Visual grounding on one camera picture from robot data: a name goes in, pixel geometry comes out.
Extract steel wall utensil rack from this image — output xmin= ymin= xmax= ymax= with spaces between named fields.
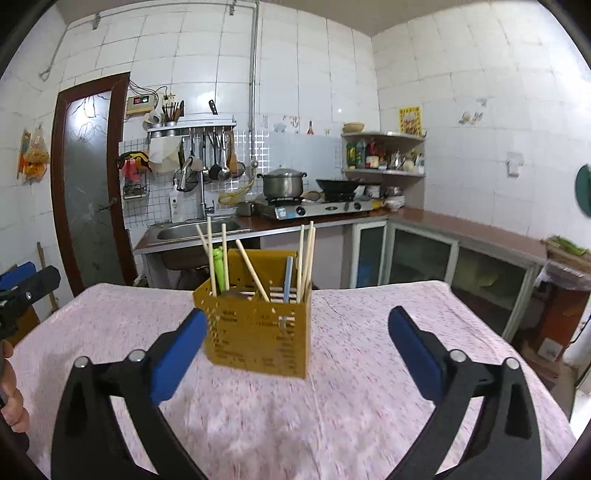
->
xmin=147 ymin=119 xmax=238 ymax=140

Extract white wire grid rack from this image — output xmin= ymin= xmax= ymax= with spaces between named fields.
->
xmin=117 ymin=137 xmax=182 ymax=232

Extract green round object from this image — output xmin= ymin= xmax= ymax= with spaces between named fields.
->
xmin=575 ymin=164 xmax=591 ymax=214

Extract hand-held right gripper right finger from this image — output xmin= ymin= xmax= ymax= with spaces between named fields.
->
xmin=385 ymin=305 xmax=542 ymax=480

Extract steel cooking pot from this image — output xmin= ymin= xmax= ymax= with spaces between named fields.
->
xmin=256 ymin=167 xmax=308 ymax=200

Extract stainless steel sink counter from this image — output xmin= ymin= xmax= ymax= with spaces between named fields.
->
xmin=133 ymin=215 xmax=264 ymax=257

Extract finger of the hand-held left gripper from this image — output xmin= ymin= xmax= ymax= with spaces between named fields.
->
xmin=0 ymin=266 xmax=62 ymax=341
xmin=0 ymin=261 xmax=38 ymax=291

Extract black ladle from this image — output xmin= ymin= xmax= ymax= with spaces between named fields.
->
xmin=209 ymin=130 xmax=223 ymax=182

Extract green vegetables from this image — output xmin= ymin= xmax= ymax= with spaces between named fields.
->
xmin=541 ymin=235 xmax=591 ymax=260

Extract grey wall pipe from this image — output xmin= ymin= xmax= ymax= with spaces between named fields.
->
xmin=248 ymin=0 xmax=260 ymax=163

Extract pale blue handle utensil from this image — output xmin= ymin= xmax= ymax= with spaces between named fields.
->
xmin=283 ymin=256 xmax=295 ymax=304

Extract person's left hand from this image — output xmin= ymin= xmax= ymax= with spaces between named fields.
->
xmin=0 ymin=342 xmax=31 ymax=435

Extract yellow wall poster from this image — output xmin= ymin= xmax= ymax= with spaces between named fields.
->
xmin=398 ymin=106 xmax=423 ymax=137

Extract steel faucet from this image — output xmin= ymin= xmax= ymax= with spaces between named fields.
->
xmin=199 ymin=175 xmax=216 ymax=220

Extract brown frame glass door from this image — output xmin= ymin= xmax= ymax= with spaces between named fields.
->
xmin=50 ymin=71 xmax=138 ymax=297

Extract yellow hose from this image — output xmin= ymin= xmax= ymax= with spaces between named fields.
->
xmin=218 ymin=178 xmax=256 ymax=206

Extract glass door kitchen cabinet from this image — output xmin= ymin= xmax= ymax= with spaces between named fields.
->
xmin=350 ymin=208 xmax=550 ymax=343

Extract steel gas stove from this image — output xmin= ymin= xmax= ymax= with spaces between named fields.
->
xmin=256 ymin=195 xmax=376 ymax=221

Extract green frog handle spoon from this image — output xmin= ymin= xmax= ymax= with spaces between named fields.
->
xmin=212 ymin=246 xmax=230 ymax=295

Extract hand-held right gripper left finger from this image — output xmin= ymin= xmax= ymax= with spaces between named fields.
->
xmin=51 ymin=308 xmax=208 ymax=480

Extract steel ladle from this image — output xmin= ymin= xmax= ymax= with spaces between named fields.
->
xmin=219 ymin=131 xmax=232 ymax=182

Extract beige controller box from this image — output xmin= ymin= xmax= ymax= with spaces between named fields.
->
xmin=126 ymin=95 xmax=158 ymax=116

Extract black wok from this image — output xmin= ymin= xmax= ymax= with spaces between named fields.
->
xmin=315 ymin=178 xmax=364 ymax=195

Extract white corner shelf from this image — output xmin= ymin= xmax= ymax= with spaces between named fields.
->
xmin=341 ymin=131 xmax=427 ymax=180

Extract wooden spatula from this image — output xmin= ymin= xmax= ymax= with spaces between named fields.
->
xmin=228 ymin=131 xmax=242 ymax=179

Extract yellow slotted utensil holder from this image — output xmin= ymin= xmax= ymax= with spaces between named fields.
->
xmin=193 ymin=249 xmax=314 ymax=379

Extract pink floral tablecloth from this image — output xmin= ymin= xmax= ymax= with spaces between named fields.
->
xmin=9 ymin=279 xmax=578 ymax=480

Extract plastic bag of oranges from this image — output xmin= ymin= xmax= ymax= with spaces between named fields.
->
xmin=17 ymin=124 xmax=51 ymax=186

